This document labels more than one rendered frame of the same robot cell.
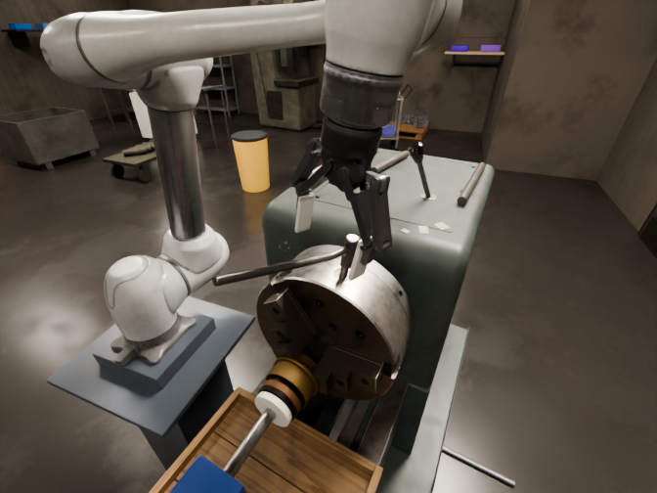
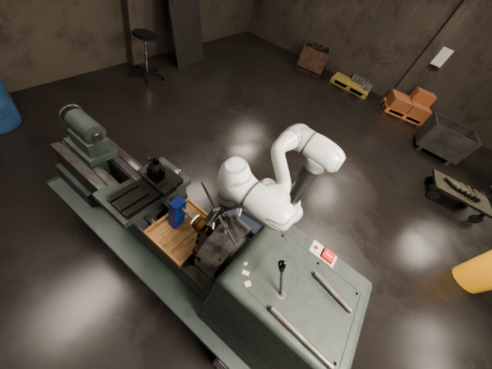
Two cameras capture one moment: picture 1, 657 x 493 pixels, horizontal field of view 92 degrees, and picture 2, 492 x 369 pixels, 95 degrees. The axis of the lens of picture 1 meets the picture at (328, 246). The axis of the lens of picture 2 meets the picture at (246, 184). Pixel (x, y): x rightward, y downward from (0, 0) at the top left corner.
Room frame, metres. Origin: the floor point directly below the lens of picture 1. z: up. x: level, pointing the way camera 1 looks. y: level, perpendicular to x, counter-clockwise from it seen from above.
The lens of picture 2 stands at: (0.37, -0.57, 2.18)
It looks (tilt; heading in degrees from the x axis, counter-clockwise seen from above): 47 degrees down; 81
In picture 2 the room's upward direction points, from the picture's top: 22 degrees clockwise
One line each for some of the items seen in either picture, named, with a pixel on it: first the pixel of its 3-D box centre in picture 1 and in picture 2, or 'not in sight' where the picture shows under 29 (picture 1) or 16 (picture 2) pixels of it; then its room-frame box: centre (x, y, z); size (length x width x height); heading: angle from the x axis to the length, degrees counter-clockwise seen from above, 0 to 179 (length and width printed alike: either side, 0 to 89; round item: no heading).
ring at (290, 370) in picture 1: (290, 383); (202, 226); (0.33, 0.07, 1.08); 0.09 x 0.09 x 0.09; 62
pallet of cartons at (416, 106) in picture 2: not in sight; (409, 102); (4.60, 5.72, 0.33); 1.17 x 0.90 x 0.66; 159
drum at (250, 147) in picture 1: (252, 161); (490, 271); (3.74, 0.91, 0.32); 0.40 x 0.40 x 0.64
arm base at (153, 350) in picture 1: (148, 333); not in sight; (0.67, 0.55, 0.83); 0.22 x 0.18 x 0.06; 159
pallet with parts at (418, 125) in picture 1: (398, 124); not in sight; (6.41, -1.35, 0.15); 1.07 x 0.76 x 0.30; 69
